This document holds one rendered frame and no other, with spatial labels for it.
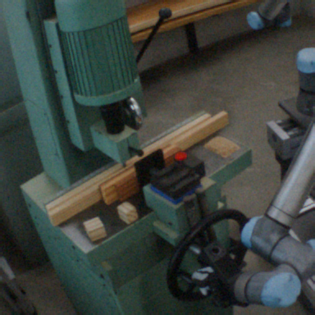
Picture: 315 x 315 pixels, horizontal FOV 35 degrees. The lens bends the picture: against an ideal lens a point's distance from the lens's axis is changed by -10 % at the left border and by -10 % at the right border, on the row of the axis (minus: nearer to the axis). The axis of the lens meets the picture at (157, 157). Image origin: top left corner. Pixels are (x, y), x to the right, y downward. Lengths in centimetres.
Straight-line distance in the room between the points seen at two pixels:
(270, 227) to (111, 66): 54
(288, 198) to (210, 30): 360
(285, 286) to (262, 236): 18
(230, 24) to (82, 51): 357
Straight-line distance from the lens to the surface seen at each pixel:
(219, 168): 157
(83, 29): 127
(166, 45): 440
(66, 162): 166
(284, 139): 190
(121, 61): 133
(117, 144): 145
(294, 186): 115
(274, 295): 102
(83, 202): 151
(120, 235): 142
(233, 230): 177
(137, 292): 159
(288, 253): 111
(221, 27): 473
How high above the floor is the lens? 182
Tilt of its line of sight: 34 degrees down
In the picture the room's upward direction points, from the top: 11 degrees counter-clockwise
